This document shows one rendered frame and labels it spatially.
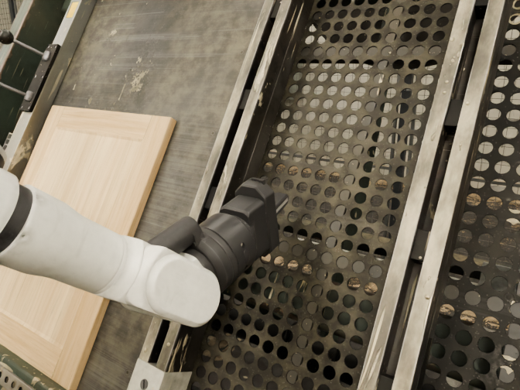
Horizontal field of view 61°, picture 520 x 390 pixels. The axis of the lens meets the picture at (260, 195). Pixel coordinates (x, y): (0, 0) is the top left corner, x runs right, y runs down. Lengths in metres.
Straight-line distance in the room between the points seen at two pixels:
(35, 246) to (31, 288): 0.70
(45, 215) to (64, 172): 0.73
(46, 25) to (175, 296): 1.27
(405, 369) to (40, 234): 0.42
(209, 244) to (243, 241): 0.05
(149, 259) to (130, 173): 0.52
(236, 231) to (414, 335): 0.25
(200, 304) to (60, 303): 0.56
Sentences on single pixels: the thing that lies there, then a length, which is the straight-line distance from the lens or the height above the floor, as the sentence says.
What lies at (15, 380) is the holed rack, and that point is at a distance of 1.03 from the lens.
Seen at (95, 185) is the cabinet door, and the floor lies 1.22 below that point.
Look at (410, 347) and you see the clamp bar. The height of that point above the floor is 1.16.
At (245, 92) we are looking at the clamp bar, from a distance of 0.80.
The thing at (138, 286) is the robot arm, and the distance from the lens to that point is 0.46.
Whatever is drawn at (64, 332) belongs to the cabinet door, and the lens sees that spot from 1.00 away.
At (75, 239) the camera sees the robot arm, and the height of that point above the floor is 1.33.
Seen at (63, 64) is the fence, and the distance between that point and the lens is 1.37.
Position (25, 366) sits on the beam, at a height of 0.90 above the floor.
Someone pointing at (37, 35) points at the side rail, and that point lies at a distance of 1.61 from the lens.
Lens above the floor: 1.49
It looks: 17 degrees down
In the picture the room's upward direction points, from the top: straight up
